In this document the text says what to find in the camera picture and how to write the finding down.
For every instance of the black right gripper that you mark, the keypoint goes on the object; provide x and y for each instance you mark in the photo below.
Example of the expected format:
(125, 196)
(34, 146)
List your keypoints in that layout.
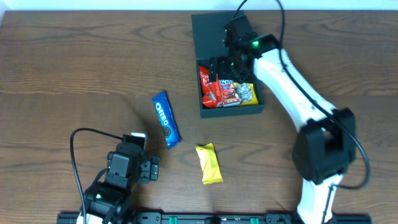
(222, 66)

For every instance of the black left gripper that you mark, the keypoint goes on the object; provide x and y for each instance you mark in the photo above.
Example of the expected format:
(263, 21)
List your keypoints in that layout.
(148, 168)

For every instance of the red snack bag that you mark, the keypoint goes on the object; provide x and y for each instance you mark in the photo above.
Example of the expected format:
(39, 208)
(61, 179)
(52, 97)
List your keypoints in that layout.
(211, 90)

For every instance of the red Hello Panda box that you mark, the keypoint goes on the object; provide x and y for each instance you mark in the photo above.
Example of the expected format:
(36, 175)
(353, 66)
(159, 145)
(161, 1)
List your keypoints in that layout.
(229, 96)

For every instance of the yellow seed snack bag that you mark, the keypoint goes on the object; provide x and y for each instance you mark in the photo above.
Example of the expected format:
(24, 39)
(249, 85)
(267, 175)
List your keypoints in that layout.
(246, 94)

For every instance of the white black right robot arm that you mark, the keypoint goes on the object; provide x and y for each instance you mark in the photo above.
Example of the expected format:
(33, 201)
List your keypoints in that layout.
(325, 144)

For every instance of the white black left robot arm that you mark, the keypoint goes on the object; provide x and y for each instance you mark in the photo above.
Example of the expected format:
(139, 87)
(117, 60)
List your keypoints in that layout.
(109, 197)

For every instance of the blue Oreo cookie pack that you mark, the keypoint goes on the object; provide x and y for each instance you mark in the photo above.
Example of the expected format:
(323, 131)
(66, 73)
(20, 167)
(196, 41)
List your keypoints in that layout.
(166, 118)

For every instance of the dark green open box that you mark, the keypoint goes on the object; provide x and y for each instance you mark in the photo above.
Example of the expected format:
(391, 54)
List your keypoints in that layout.
(208, 34)

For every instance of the yellow wrapped snack bar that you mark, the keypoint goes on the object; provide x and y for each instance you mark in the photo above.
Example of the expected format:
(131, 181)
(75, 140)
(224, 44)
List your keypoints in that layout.
(209, 164)

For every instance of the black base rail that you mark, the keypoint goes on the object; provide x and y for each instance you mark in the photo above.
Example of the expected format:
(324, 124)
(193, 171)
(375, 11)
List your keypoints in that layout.
(269, 218)

